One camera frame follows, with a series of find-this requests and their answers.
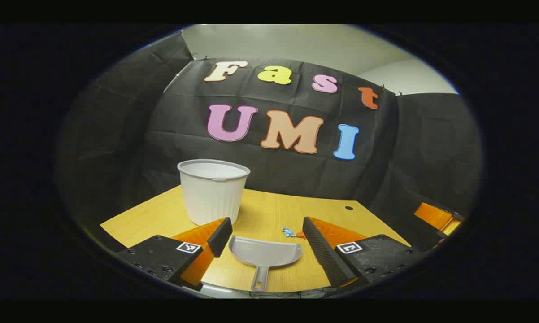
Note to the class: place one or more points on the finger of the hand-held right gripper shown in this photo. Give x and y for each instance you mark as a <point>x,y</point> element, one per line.
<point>431,215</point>

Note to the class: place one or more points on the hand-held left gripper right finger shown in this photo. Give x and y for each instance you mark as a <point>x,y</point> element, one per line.
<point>319,244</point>

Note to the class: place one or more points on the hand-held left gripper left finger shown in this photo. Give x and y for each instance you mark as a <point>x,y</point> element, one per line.
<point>220,235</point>

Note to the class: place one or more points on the orange paper trash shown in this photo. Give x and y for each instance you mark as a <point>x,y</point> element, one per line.
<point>300,234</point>

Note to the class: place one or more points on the blue paper trash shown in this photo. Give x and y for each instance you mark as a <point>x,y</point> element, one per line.
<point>288,232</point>

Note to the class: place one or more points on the white ribbed garbage bin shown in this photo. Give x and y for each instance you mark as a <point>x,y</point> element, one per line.
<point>211,197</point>

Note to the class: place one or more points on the grey plastic dustpan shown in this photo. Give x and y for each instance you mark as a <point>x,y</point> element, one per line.
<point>265,253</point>

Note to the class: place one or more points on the wooden desktop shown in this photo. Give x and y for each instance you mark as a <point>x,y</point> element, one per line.
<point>269,211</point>

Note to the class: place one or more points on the black backdrop cloth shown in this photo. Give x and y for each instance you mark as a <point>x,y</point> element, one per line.
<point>274,175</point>

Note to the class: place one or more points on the metal backdrop frame pole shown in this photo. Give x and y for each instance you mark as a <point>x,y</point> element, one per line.
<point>178,75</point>

